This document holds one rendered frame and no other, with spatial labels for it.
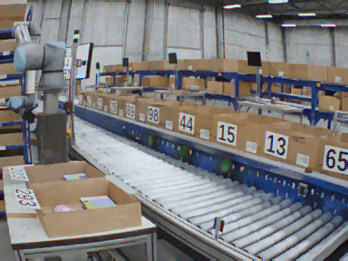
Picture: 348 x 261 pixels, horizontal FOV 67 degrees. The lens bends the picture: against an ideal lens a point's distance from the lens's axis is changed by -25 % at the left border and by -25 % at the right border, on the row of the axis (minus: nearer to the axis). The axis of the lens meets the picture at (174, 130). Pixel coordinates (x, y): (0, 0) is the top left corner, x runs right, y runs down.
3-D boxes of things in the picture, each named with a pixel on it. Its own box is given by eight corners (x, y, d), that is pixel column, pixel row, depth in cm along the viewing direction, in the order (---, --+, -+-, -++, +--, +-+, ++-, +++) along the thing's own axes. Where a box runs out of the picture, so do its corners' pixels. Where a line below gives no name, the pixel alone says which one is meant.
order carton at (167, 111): (145, 125, 259) (146, 102, 256) (178, 122, 275) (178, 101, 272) (174, 133, 226) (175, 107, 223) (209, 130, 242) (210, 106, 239)
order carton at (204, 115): (174, 133, 227) (175, 107, 224) (209, 130, 242) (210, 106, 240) (212, 144, 194) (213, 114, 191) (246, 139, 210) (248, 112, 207)
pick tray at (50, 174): (24, 185, 140) (22, 166, 139) (87, 178, 162) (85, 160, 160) (33, 205, 117) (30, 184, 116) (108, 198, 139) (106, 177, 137)
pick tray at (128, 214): (33, 208, 115) (30, 187, 113) (111, 200, 136) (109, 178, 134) (48, 238, 92) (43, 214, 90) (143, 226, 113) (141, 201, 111)
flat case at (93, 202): (93, 219, 107) (92, 216, 106) (79, 200, 123) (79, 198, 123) (127, 216, 114) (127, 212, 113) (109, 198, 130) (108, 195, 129)
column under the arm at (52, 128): (38, 174, 160) (34, 115, 154) (33, 163, 181) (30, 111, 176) (77, 171, 174) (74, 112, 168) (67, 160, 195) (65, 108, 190)
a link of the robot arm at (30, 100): (40, 23, 209) (34, 107, 216) (27, 23, 201) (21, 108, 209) (43, 19, 200) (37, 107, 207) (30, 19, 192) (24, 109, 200)
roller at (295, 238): (247, 265, 90) (250, 254, 89) (324, 219, 118) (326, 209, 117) (257, 271, 86) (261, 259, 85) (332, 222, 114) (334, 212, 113)
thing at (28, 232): (3, 171, 166) (2, 166, 166) (78, 165, 197) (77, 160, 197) (13, 250, 83) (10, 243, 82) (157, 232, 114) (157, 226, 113)
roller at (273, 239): (235, 259, 95) (237, 247, 94) (314, 216, 123) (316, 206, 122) (245, 264, 91) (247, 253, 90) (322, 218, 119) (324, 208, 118)
